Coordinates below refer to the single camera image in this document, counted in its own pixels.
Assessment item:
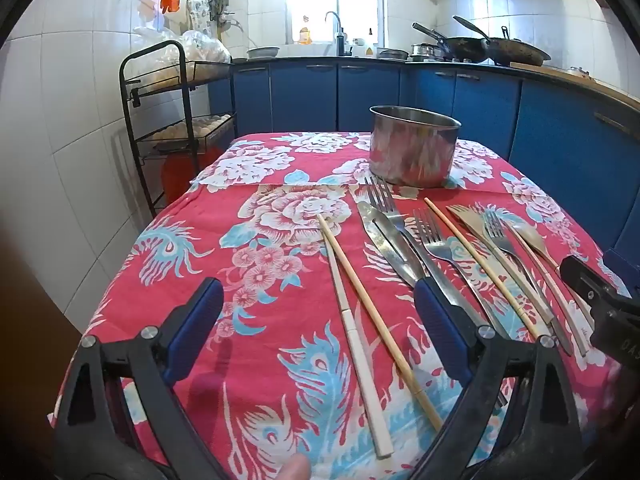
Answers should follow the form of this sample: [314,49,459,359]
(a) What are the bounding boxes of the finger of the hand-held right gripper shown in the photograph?
[559,254,620,317]

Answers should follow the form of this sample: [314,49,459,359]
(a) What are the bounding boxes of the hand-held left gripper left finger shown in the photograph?
[50,276,236,480]

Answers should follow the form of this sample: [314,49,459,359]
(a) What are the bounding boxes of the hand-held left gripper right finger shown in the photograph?
[414,276,588,480]

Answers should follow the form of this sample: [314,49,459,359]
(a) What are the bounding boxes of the wooden chopstick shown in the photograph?
[320,215,444,432]
[424,198,548,338]

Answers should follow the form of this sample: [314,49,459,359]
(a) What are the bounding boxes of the beige spoon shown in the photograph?
[506,221,592,358]

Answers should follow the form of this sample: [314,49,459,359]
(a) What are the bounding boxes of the steel fork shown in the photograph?
[364,176,488,331]
[412,208,508,341]

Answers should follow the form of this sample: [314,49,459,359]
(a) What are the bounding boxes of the silver fork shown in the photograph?
[481,211,575,356]

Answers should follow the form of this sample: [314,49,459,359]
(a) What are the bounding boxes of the steel table knife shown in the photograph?
[372,207,431,286]
[356,201,423,288]

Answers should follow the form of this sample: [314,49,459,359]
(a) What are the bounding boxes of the stainless steel pot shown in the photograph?
[369,105,462,188]

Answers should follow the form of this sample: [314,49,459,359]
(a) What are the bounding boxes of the person's left hand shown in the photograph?
[276,452,312,480]

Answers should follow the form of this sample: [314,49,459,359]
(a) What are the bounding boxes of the red floral tablecloth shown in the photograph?
[47,131,633,480]

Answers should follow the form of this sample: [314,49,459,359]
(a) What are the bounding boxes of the red plastic container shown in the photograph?
[161,147,223,206]

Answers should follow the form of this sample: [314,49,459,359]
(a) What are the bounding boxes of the tray of eggs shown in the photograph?
[150,112,236,141]

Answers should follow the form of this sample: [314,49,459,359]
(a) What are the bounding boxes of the black metal rack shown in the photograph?
[119,40,238,218]

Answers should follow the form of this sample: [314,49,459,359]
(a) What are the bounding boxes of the black wok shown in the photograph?
[452,15,552,67]

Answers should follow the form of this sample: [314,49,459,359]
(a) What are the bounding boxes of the blue kitchen cabinets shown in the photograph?
[207,57,640,281]

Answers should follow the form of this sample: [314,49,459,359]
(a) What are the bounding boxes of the black frying pan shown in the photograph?
[411,21,493,61]

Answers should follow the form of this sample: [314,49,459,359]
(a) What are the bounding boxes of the clear bag of bread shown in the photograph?
[132,27,233,86]

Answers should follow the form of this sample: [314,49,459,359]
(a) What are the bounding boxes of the kitchen faucet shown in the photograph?
[325,11,353,57]

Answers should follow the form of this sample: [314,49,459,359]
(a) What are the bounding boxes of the patterned white cloth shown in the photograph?
[186,0,211,38]

